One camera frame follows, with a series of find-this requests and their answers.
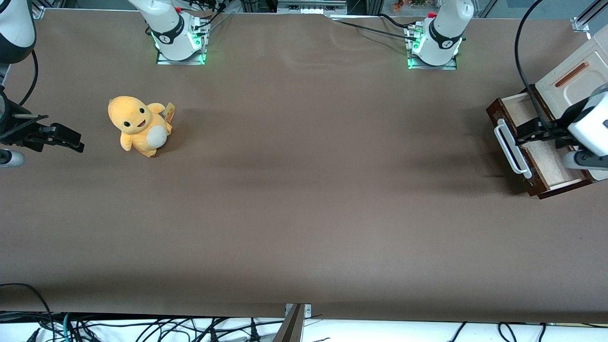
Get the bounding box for brown table cover sheet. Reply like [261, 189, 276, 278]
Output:
[0, 9, 608, 324]

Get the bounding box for long black table cable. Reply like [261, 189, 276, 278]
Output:
[329, 17, 418, 41]

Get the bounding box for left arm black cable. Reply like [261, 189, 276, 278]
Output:
[514, 0, 561, 138]

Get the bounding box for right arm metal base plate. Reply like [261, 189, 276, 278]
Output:
[156, 18, 208, 66]

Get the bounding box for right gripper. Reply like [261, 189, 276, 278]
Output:
[0, 89, 85, 153]

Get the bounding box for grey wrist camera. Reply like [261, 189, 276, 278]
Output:
[0, 149, 25, 168]
[563, 149, 608, 170]

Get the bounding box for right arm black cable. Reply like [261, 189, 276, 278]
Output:
[18, 49, 39, 107]

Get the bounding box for short black table cable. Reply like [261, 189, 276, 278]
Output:
[378, 13, 414, 30]

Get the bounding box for dark angled bar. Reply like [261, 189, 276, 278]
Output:
[272, 304, 305, 342]

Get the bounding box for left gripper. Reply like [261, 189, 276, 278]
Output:
[515, 85, 608, 155]

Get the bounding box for aluminium frame profile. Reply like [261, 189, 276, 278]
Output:
[571, 0, 608, 33]

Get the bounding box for dark wood drawer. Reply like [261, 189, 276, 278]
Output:
[486, 85, 597, 200]

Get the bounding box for yellow plush toy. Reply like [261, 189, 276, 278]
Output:
[107, 95, 174, 158]

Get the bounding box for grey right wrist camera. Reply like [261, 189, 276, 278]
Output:
[0, 149, 25, 168]

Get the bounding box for metal bracket plate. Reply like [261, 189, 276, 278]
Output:
[284, 303, 313, 318]

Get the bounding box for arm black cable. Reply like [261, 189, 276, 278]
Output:
[514, 0, 561, 138]
[18, 49, 39, 107]

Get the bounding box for black base cable bundle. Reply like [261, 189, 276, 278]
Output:
[190, 0, 234, 34]

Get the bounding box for black looped cable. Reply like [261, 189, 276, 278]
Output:
[0, 283, 54, 342]

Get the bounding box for brown wooden drawer handle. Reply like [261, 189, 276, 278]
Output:
[554, 62, 591, 89]

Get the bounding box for grey device with ports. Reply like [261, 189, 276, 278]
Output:
[277, 0, 348, 15]

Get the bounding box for tangled black cables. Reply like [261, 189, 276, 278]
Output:
[0, 311, 285, 342]

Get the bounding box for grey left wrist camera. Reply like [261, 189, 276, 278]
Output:
[563, 149, 608, 170]

